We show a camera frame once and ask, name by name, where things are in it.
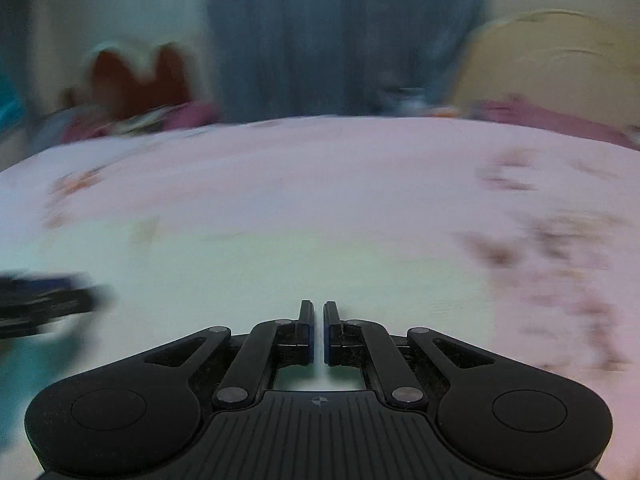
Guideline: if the pile of colourful clothes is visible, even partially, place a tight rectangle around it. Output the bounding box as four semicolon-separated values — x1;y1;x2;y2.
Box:
53;101;221;144

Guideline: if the blue curtain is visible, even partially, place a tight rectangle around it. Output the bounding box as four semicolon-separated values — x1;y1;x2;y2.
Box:
204;0;487;122

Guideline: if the pink floral bed sheet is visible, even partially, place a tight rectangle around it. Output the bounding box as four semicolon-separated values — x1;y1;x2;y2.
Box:
1;117;639;479

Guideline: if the cream round headboard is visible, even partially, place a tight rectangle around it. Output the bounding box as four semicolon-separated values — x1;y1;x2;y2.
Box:
448;10;639;130

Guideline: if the cream white knit garment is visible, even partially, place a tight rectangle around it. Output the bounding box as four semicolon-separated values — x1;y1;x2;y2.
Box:
1;223;494;479

